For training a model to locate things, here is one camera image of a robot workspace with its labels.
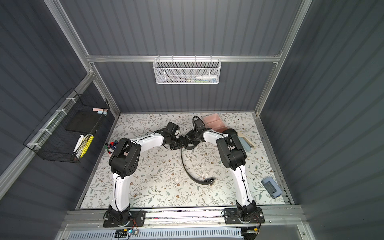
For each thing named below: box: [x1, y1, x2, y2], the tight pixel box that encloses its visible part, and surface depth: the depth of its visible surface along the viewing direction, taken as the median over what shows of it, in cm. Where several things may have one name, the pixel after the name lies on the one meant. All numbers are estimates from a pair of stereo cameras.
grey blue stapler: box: [261, 177, 283, 199], surface depth 83 cm
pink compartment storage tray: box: [203, 113, 228, 133], surface depth 112 cm
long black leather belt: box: [221, 128, 238, 138], surface depth 92 cm
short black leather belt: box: [180, 148, 216, 186], surface depth 86 cm
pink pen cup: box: [105, 140, 119, 154], surface depth 87 cm
